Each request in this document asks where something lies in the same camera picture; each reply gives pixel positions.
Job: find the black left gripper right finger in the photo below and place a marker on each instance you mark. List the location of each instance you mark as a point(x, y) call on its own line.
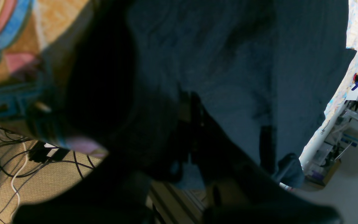
point(238, 190)

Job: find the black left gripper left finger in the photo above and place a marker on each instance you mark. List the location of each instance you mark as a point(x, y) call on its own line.
point(114, 192)

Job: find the black T-shirt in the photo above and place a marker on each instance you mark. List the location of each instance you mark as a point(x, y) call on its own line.
point(263, 69)

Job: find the patterned tablecloth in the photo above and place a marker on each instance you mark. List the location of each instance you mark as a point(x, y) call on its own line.
point(39, 41)

